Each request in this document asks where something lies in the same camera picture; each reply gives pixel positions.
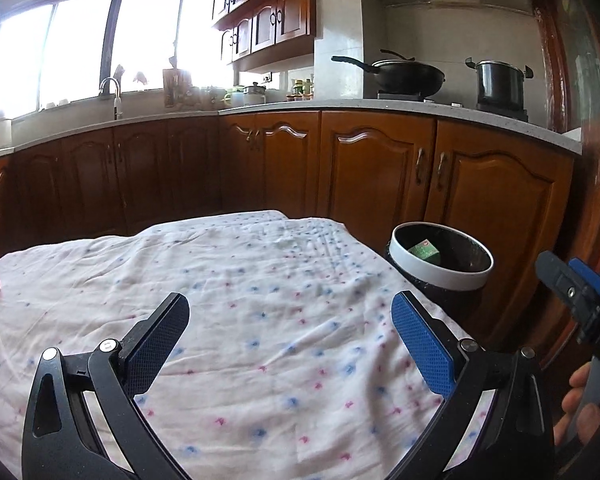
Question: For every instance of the white lidded pot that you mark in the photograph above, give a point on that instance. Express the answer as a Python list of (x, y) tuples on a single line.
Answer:
[(254, 94)]

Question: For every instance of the black wok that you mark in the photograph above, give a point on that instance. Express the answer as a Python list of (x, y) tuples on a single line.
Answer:
[(404, 76)]

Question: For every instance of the black white-rimmed trash bin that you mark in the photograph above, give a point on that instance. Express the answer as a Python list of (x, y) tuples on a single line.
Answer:
[(456, 284)]

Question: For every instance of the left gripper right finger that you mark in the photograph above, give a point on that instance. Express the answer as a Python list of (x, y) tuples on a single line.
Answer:
[(432, 346)]

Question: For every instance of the brown wall cabinets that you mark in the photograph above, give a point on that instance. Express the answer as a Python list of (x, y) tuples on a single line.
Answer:
[(255, 33)]

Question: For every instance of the white dotted tablecloth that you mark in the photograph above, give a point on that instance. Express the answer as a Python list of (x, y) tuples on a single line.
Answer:
[(289, 367)]

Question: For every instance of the green paper box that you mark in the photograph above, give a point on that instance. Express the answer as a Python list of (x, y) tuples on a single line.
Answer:
[(426, 251)]

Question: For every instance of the brown wooden base cabinets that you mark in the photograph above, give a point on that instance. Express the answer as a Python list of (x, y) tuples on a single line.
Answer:
[(368, 170)]

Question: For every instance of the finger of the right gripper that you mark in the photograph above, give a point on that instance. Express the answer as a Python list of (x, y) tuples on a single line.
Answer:
[(585, 272), (571, 288)]

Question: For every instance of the chrome kitchen faucet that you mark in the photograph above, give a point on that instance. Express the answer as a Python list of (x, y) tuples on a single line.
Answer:
[(112, 95)]

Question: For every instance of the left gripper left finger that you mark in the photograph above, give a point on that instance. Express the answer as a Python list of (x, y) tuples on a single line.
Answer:
[(150, 342)]

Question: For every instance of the kitchen window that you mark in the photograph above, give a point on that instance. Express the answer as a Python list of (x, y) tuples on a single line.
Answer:
[(63, 51)]

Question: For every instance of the black cooking pot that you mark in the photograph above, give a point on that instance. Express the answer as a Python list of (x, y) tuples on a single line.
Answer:
[(500, 84)]

